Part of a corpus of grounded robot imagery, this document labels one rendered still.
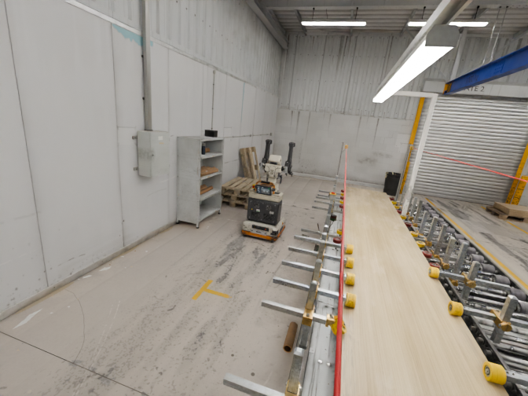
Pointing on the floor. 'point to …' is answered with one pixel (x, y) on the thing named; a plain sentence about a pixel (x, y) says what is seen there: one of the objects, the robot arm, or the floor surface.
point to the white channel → (444, 12)
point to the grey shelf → (185, 168)
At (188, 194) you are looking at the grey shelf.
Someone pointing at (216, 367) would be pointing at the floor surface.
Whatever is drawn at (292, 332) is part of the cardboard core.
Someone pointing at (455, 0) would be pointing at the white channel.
